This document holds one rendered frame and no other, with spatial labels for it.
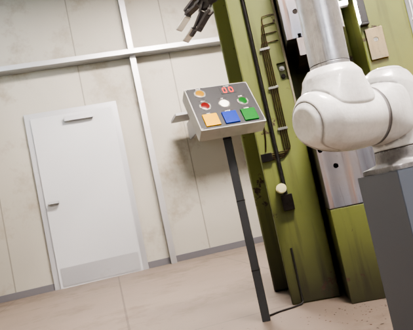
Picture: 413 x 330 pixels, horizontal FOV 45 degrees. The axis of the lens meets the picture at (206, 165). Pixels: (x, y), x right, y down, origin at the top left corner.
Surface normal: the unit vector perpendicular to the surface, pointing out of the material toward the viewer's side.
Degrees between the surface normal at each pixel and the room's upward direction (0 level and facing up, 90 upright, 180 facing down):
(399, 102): 88
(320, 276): 90
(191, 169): 90
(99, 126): 90
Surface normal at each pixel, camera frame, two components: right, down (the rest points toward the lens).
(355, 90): 0.40, -0.18
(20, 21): 0.19, -0.12
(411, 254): -0.96, 0.18
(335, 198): -0.14, -0.05
